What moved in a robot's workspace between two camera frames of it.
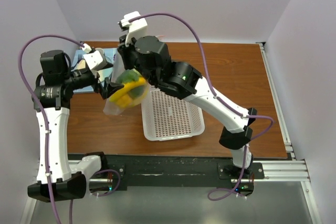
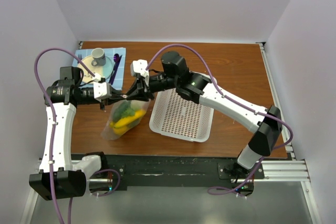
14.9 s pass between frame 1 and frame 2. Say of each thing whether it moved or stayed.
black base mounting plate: stayed
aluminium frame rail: stayed
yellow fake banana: moved
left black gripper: moved
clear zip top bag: moved
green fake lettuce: moved
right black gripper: moved
